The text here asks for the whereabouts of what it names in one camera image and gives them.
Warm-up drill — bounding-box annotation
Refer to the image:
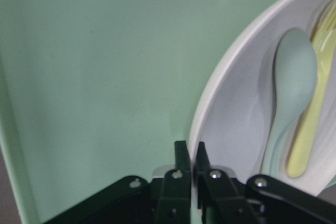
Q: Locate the pale green plastic spoon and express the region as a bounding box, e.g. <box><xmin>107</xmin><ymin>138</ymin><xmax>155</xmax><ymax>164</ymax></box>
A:
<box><xmin>261</xmin><ymin>28</ymin><xmax>317</xmax><ymax>178</ymax></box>

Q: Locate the yellow plastic fork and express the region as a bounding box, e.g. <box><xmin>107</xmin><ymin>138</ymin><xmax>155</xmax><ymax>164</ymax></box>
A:
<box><xmin>286</xmin><ymin>0</ymin><xmax>335</xmax><ymax>178</ymax></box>

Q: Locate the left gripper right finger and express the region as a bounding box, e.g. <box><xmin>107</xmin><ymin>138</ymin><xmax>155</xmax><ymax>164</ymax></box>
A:
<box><xmin>193</xmin><ymin>142</ymin><xmax>260</xmax><ymax>223</ymax></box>

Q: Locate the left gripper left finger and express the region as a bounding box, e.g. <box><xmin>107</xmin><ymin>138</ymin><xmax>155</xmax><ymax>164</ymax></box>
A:
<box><xmin>154</xmin><ymin>141</ymin><xmax>191</xmax><ymax>223</ymax></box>

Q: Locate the white round plate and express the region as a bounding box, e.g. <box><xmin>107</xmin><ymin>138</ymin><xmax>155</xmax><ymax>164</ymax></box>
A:
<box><xmin>187</xmin><ymin>0</ymin><xmax>336</xmax><ymax>214</ymax></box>

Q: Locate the light green tray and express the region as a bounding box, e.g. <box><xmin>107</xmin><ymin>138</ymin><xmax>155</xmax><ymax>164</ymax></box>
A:
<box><xmin>1</xmin><ymin>0</ymin><xmax>277</xmax><ymax>223</ymax></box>

